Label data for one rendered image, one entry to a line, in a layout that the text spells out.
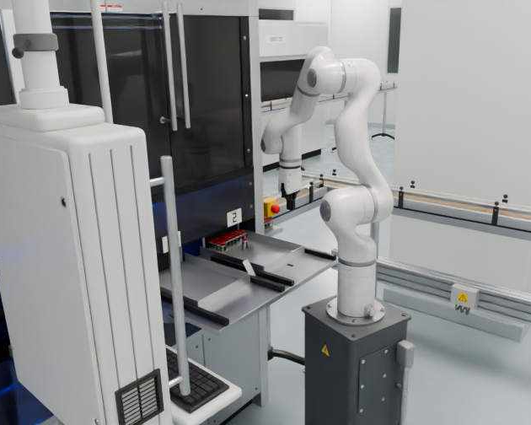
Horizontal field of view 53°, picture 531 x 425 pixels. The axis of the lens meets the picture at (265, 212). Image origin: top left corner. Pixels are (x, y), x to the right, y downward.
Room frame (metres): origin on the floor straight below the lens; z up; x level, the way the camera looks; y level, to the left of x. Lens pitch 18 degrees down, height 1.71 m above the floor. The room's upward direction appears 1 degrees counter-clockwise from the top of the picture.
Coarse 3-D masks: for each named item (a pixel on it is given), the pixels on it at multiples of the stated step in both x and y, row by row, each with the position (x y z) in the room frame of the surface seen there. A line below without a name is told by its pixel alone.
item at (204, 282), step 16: (192, 256) 1.92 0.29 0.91; (160, 272) 1.84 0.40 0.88; (192, 272) 1.83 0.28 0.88; (208, 272) 1.83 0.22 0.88; (224, 272) 1.81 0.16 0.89; (240, 272) 1.76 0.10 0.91; (160, 288) 1.65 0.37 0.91; (192, 288) 1.70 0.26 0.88; (208, 288) 1.69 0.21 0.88; (224, 288) 1.63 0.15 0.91; (208, 304) 1.57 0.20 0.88
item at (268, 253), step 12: (252, 240) 2.15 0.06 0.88; (264, 240) 2.13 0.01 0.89; (276, 240) 2.09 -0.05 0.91; (204, 252) 2.00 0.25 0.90; (216, 252) 1.96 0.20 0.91; (228, 252) 2.02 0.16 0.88; (240, 252) 2.02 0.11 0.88; (252, 252) 2.02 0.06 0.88; (264, 252) 2.02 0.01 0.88; (276, 252) 2.01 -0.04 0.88; (288, 252) 2.01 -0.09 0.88; (300, 252) 1.98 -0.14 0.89; (252, 264) 1.84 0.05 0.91; (264, 264) 1.89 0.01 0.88; (276, 264) 1.86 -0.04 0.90
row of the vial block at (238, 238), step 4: (244, 232) 2.14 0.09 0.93; (232, 236) 2.09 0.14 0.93; (236, 236) 2.09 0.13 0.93; (240, 236) 2.11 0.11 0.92; (244, 236) 2.13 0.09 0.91; (224, 240) 2.04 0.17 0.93; (228, 240) 2.06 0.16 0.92; (232, 240) 2.07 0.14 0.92; (236, 240) 2.09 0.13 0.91; (240, 240) 2.11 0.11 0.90; (220, 244) 2.01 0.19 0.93; (228, 244) 2.05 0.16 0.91; (232, 244) 2.06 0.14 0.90; (236, 244) 2.08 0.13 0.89; (240, 244) 2.11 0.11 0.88; (228, 248) 2.05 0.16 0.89; (232, 248) 2.06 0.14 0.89
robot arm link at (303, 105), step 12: (300, 96) 1.81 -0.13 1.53; (312, 96) 1.79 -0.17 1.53; (288, 108) 1.88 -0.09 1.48; (300, 108) 1.83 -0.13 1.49; (312, 108) 1.83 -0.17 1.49; (276, 120) 1.87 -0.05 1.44; (288, 120) 1.85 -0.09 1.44; (300, 120) 1.85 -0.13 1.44; (264, 132) 1.91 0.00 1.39; (276, 132) 1.86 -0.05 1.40; (264, 144) 1.91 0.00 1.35; (276, 144) 1.90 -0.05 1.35
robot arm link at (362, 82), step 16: (352, 64) 1.60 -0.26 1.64; (368, 64) 1.62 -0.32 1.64; (352, 80) 1.58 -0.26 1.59; (368, 80) 1.60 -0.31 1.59; (352, 96) 1.62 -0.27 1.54; (368, 96) 1.59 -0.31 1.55; (352, 112) 1.57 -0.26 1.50; (336, 128) 1.57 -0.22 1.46; (352, 128) 1.55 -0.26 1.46; (336, 144) 1.57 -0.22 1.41; (352, 144) 1.54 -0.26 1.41; (368, 144) 1.56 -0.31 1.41; (352, 160) 1.54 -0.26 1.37; (368, 160) 1.54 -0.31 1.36; (368, 176) 1.54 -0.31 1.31; (384, 192) 1.52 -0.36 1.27; (384, 208) 1.51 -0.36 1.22
